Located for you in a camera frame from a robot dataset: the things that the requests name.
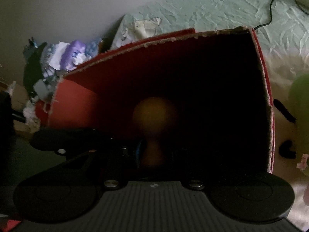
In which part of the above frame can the green plush toy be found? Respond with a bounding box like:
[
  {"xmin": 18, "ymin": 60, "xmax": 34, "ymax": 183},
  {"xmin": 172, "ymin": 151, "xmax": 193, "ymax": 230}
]
[{"xmin": 289, "ymin": 74, "xmax": 308, "ymax": 154}]

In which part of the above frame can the black charger cable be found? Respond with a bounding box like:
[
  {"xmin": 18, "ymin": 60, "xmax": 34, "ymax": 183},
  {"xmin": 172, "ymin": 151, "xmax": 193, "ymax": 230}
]
[{"xmin": 253, "ymin": 0, "xmax": 309, "ymax": 31}]

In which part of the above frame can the light green bed sheet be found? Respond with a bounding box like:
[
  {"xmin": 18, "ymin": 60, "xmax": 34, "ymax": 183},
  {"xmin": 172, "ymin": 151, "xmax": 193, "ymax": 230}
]
[{"xmin": 109, "ymin": 0, "xmax": 309, "ymax": 230}]

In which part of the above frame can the red cardboard box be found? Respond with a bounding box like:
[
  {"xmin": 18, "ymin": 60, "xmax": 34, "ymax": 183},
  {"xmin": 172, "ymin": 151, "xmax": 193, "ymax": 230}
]
[{"xmin": 48, "ymin": 26, "xmax": 274, "ymax": 175}]

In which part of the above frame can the dark green leaf fan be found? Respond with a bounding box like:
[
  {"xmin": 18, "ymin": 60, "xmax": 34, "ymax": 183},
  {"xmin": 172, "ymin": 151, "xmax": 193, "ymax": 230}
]
[{"xmin": 23, "ymin": 37, "xmax": 47, "ymax": 96}]

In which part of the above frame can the red round toy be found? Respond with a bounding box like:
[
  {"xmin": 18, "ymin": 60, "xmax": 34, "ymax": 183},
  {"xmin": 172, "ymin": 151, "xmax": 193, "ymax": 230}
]
[{"xmin": 35, "ymin": 100, "xmax": 50, "ymax": 126}]

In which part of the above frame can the blue checkered cloth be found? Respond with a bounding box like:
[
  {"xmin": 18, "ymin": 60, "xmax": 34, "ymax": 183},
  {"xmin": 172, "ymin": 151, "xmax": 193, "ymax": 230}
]
[{"xmin": 85, "ymin": 38, "xmax": 102, "ymax": 58}]

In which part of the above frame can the orange wooden ball toy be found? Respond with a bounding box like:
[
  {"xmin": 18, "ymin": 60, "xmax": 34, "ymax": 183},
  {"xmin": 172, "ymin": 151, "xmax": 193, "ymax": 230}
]
[{"xmin": 132, "ymin": 97, "xmax": 170, "ymax": 165}]

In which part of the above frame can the purple plastic bag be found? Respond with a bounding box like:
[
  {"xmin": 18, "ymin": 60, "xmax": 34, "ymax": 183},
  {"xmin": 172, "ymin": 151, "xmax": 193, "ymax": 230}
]
[{"xmin": 60, "ymin": 40, "xmax": 86, "ymax": 71}]

